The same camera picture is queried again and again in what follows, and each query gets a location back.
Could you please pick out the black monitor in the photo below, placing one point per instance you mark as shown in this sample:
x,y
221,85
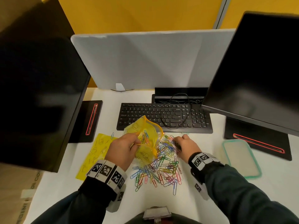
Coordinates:
x,y
257,79
35,102

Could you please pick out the person's right forearm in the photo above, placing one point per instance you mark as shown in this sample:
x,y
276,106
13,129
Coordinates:
x,y
233,195

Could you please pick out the black monitor base red stripe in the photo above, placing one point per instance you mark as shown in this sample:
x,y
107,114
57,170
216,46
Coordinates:
x,y
238,128
81,128

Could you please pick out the pile of colourful paper clips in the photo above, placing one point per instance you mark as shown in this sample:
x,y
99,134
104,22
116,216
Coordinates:
x,y
163,170

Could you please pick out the white desk divider panel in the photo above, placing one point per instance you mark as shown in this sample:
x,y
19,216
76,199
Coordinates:
x,y
151,60

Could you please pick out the person's left hand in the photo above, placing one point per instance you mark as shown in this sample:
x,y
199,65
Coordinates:
x,y
121,151

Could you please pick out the black keyboard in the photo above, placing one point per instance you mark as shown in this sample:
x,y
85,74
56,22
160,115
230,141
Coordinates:
x,y
140,116

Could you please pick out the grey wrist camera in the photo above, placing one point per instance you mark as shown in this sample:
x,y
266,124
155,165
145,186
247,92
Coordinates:
x,y
201,188
116,200

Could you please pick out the grey name badge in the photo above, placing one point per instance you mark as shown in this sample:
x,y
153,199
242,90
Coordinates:
x,y
156,213

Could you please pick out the brown cardboard box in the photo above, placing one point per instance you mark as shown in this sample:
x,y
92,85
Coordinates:
x,y
14,195

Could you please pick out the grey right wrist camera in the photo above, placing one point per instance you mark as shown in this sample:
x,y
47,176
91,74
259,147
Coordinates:
x,y
201,188

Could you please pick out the right wrist marker band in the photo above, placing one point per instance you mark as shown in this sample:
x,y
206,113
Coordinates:
x,y
201,159

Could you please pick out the left wrist marker band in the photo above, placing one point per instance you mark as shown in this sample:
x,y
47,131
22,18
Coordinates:
x,y
105,170

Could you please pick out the person's right hand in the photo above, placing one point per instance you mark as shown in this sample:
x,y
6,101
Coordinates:
x,y
188,148

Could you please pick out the clear container with green-rimmed lid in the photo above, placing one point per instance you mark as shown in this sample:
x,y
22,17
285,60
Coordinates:
x,y
241,158

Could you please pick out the grey partition post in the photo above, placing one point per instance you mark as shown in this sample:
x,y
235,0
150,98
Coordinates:
x,y
220,13

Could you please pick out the wrist marker band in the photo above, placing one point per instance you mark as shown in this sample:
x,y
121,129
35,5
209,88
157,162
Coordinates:
x,y
201,159
105,170

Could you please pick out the white table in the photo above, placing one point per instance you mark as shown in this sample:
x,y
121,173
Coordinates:
x,y
280,179

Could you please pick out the white divider bracket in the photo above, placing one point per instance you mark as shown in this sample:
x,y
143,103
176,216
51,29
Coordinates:
x,y
119,86

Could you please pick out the person's left forearm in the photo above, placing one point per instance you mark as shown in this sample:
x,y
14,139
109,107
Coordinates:
x,y
81,207

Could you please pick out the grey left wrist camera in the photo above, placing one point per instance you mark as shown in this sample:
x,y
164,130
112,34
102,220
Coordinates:
x,y
116,200

